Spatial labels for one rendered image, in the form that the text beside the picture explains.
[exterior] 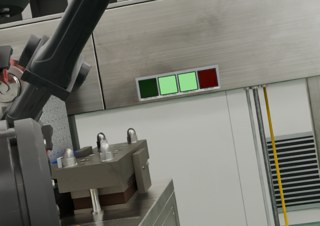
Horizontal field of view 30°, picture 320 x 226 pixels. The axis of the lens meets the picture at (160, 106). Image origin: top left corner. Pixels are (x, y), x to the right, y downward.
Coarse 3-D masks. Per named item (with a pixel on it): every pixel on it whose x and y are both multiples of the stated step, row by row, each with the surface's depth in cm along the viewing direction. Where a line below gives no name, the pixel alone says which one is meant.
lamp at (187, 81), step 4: (192, 72) 176; (180, 76) 177; (184, 76) 177; (188, 76) 177; (192, 76) 176; (180, 80) 177; (184, 80) 177; (188, 80) 177; (192, 80) 177; (180, 84) 177; (184, 84) 177; (188, 84) 177; (192, 84) 177; (196, 84) 176; (180, 88) 177; (184, 88) 177; (188, 88) 177; (192, 88) 177; (196, 88) 177
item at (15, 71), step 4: (12, 68) 150; (16, 68) 150; (8, 72) 151; (12, 72) 150; (16, 72) 150; (20, 72) 150; (16, 76) 150; (20, 76) 150; (20, 80) 150; (20, 84) 150; (24, 84) 150; (24, 88) 150; (20, 92) 151; (0, 104) 152; (4, 104) 151; (8, 104) 151
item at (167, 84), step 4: (172, 76) 177; (160, 80) 178; (164, 80) 178; (168, 80) 178; (172, 80) 177; (160, 84) 178; (164, 84) 178; (168, 84) 178; (172, 84) 178; (160, 88) 178; (164, 88) 178; (168, 88) 178; (172, 88) 178; (176, 88) 177; (164, 92) 178; (168, 92) 178; (172, 92) 178
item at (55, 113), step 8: (48, 104) 161; (56, 104) 167; (64, 104) 174; (48, 112) 160; (56, 112) 166; (64, 112) 173; (40, 120) 153; (48, 120) 159; (56, 120) 165; (64, 120) 172; (56, 128) 164; (64, 128) 171; (56, 136) 163; (64, 136) 170; (56, 144) 162; (64, 144) 169; (56, 152) 161
